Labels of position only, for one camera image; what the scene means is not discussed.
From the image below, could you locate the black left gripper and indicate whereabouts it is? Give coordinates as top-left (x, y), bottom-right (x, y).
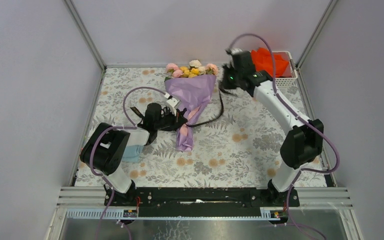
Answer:
top-left (154, 107), bottom-right (188, 132)

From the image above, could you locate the pink fake flower stem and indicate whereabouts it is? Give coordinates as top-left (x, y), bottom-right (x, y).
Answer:
top-left (164, 63), bottom-right (184, 81)
top-left (205, 63), bottom-right (219, 76)

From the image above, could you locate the pink purple wrapping paper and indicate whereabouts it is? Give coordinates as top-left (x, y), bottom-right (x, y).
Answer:
top-left (164, 74), bottom-right (217, 152)

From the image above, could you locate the white fake flower stem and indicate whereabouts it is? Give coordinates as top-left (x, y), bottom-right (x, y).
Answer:
top-left (189, 59), bottom-right (202, 68)

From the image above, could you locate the yellow fake flower stem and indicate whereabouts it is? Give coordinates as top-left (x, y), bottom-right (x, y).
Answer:
top-left (179, 66), bottom-right (200, 78)

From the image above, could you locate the black printed ribbon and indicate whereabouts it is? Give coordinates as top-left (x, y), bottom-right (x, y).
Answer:
top-left (123, 90), bottom-right (225, 128)

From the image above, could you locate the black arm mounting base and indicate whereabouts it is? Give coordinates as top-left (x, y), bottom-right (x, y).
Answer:
top-left (104, 187), bottom-right (300, 218)

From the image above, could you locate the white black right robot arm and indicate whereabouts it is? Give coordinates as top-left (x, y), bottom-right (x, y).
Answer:
top-left (219, 48), bottom-right (324, 206)

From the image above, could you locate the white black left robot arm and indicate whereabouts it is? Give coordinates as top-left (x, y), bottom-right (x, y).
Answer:
top-left (79, 103), bottom-right (188, 206)

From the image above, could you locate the orange cloth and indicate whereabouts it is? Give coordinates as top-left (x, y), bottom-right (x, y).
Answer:
top-left (250, 48), bottom-right (289, 78)

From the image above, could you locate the white perforated plastic basket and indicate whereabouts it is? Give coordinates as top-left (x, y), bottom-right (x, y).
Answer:
top-left (273, 51), bottom-right (298, 88)

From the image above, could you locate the light blue towel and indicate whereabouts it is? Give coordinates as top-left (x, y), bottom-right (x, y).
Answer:
top-left (121, 145), bottom-right (144, 163)

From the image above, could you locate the floral patterned table mat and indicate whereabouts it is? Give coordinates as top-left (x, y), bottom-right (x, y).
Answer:
top-left (75, 67), bottom-right (327, 189)

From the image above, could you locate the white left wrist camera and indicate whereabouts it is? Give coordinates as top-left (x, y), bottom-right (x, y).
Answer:
top-left (166, 95), bottom-right (181, 113)

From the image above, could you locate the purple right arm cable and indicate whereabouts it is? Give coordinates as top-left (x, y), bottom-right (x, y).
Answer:
top-left (226, 33), bottom-right (341, 240)

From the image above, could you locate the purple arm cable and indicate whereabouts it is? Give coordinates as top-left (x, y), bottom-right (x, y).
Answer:
top-left (88, 86), bottom-right (174, 240)
top-left (226, 33), bottom-right (341, 240)

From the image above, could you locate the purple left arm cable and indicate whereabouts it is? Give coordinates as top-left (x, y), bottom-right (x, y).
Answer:
top-left (88, 86), bottom-right (174, 240)

